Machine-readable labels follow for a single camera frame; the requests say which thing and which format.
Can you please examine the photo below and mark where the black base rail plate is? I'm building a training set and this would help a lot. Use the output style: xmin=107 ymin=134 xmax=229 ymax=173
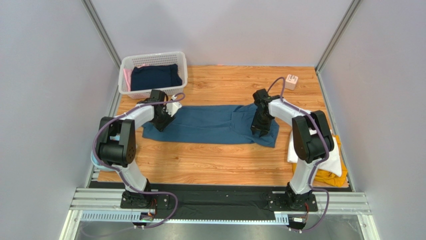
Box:
xmin=88 ymin=181 xmax=352 ymax=221

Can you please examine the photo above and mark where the aluminium corner post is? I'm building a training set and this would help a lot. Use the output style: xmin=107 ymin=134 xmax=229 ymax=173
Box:
xmin=315 ymin=0 xmax=363 ymax=74
xmin=81 ymin=0 xmax=122 ymax=69

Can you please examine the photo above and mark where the light blue plastic object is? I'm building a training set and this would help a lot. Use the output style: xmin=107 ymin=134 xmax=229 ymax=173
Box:
xmin=90 ymin=152 xmax=114 ymax=172

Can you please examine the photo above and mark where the right aluminium corner post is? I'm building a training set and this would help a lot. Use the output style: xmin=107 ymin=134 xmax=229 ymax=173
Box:
xmin=315 ymin=0 xmax=363 ymax=74

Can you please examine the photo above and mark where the pink t shirt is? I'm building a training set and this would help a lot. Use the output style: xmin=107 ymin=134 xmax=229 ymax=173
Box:
xmin=123 ymin=68 xmax=133 ymax=92

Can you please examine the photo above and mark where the navy folded t shirt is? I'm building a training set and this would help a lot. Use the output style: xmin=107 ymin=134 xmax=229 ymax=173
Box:
xmin=130 ymin=64 xmax=183 ymax=92

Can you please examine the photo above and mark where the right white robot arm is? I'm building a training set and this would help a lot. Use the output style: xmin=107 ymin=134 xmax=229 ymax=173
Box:
xmin=250 ymin=89 xmax=335 ymax=211

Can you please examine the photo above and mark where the pink cube block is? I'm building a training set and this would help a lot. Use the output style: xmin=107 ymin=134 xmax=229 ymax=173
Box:
xmin=285 ymin=74 xmax=299 ymax=91

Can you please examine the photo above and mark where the yellow folded t shirt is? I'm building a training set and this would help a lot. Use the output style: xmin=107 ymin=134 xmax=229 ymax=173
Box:
xmin=287 ymin=132 xmax=348 ymax=188

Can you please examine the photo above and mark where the white folded t shirt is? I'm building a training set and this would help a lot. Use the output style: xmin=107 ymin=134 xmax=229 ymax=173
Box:
xmin=286 ymin=110 xmax=343 ymax=177

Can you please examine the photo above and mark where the teal blue t shirt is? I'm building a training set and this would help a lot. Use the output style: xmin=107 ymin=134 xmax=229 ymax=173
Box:
xmin=142 ymin=103 xmax=280 ymax=148

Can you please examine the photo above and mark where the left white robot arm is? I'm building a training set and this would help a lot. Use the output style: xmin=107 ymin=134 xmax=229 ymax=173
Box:
xmin=92 ymin=89 xmax=179 ymax=209

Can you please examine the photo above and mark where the left aluminium corner post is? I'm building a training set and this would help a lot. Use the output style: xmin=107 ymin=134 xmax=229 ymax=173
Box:
xmin=81 ymin=0 xmax=122 ymax=69

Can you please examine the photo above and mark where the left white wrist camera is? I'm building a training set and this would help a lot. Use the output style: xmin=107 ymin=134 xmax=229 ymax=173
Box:
xmin=166 ymin=94 xmax=182 ymax=117

